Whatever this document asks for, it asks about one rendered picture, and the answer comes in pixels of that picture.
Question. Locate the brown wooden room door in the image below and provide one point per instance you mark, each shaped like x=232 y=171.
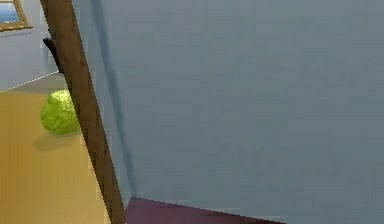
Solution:
x=80 y=86

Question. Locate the green round cushion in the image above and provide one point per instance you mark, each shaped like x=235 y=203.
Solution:
x=58 y=113

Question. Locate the wooden framed window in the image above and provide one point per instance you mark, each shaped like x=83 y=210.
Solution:
x=10 y=15

